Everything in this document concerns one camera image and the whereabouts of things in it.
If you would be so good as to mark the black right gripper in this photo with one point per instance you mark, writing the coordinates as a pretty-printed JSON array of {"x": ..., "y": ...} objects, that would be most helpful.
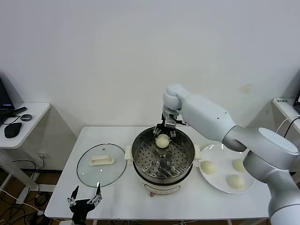
[{"x": 165, "y": 129}]

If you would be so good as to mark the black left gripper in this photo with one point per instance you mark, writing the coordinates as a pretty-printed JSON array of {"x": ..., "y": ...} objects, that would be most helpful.
[{"x": 79, "y": 208}]

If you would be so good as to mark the white steamed baozi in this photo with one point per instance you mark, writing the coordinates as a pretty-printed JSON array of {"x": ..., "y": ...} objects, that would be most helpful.
[
  {"x": 237, "y": 166},
  {"x": 235, "y": 181},
  {"x": 162, "y": 141},
  {"x": 208, "y": 167}
]

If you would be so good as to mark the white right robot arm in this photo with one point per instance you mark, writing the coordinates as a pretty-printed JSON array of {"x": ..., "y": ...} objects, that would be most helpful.
[{"x": 206, "y": 112}]

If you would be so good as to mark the perforated steel steamer basket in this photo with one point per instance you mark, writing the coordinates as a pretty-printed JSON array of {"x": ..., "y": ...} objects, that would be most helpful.
[{"x": 145, "y": 161}]

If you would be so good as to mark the white round plate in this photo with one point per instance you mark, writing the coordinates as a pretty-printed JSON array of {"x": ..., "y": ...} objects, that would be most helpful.
[{"x": 220, "y": 180}]

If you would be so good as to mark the white side table with laptop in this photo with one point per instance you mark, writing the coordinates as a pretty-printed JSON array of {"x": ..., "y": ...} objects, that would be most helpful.
[{"x": 35, "y": 131}]

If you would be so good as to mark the black computer mouse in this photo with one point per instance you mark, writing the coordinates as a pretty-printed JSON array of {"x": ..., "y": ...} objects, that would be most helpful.
[{"x": 12, "y": 130}]

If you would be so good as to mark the round dark grey puck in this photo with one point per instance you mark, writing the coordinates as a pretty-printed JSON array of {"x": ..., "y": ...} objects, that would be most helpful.
[{"x": 25, "y": 117}]

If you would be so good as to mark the black remote stick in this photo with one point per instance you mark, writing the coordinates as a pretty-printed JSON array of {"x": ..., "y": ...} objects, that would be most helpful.
[{"x": 20, "y": 109}]

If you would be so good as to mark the white printed label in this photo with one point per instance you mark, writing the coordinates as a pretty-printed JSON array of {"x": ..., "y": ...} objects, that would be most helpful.
[{"x": 282, "y": 102}]

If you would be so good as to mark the white side table with label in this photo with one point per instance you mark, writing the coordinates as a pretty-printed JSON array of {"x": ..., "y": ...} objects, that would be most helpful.
[{"x": 284, "y": 106}]

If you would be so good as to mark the black laptop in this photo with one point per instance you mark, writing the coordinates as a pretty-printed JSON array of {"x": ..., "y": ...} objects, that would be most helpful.
[{"x": 4, "y": 93}]

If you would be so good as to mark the dark monitor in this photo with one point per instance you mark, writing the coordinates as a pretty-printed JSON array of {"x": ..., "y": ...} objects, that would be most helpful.
[{"x": 298, "y": 96}]

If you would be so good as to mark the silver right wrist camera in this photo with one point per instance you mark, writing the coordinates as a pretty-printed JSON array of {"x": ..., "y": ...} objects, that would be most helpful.
[{"x": 170, "y": 122}]

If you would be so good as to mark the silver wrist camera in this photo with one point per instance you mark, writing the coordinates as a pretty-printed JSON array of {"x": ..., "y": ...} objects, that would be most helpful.
[
  {"x": 170, "y": 122},
  {"x": 67, "y": 222}
]

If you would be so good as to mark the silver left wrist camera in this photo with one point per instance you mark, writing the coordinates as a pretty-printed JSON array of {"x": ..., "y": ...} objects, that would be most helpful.
[{"x": 67, "y": 222}]

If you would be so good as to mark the white wall outlet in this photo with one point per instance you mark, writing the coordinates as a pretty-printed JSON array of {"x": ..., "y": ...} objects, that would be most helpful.
[{"x": 43, "y": 155}]

